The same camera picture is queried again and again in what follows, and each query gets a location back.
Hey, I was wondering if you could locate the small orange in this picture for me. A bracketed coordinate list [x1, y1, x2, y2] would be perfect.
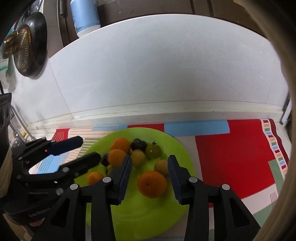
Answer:
[87, 171, 104, 185]

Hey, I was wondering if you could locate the dark plum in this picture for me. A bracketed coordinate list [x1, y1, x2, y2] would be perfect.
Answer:
[130, 138, 147, 152]
[101, 153, 109, 167]

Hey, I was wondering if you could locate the orange mandarin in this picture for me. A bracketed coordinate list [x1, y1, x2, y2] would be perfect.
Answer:
[108, 149, 126, 168]

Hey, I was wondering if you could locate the orange tangerine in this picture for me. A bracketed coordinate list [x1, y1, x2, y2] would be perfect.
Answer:
[110, 138, 130, 154]

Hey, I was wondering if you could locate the yellow-green fruit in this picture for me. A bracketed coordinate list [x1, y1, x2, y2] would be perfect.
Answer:
[130, 150, 146, 166]

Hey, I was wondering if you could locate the large orange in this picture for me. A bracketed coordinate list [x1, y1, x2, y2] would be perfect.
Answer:
[137, 171, 167, 198]

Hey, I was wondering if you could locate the green lime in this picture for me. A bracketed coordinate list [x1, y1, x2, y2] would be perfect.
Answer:
[145, 142, 162, 160]

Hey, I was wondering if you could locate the pale yellow fruit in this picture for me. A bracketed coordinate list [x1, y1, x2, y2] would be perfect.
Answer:
[154, 159, 169, 176]

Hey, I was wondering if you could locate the green citrus fruit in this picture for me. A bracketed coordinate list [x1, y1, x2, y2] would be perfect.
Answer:
[105, 165, 113, 176]

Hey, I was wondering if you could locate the chrome faucet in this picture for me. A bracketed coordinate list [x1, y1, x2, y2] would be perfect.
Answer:
[10, 106, 37, 147]

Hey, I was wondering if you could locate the colourful patchwork tablecloth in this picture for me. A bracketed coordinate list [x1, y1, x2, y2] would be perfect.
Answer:
[28, 118, 290, 241]

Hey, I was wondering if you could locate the green plate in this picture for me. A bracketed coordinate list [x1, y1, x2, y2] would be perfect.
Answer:
[79, 128, 194, 240]

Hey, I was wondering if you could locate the teal white box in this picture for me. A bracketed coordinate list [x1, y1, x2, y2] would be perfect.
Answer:
[1, 57, 14, 86]

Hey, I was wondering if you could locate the metal colander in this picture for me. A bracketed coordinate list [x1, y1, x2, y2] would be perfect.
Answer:
[1, 24, 32, 74]

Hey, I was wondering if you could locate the white dish rack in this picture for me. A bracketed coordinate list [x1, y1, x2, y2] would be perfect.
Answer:
[280, 94, 292, 126]

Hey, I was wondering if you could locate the black frying pan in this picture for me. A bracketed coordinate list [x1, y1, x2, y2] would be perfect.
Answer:
[17, 11, 47, 77]

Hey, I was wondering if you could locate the blue white bottle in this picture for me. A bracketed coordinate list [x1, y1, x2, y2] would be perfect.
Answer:
[70, 0, 101, 38]

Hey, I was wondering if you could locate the dark wooden cabinet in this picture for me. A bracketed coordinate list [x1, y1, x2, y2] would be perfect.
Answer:
[56, 0, 266, 47]

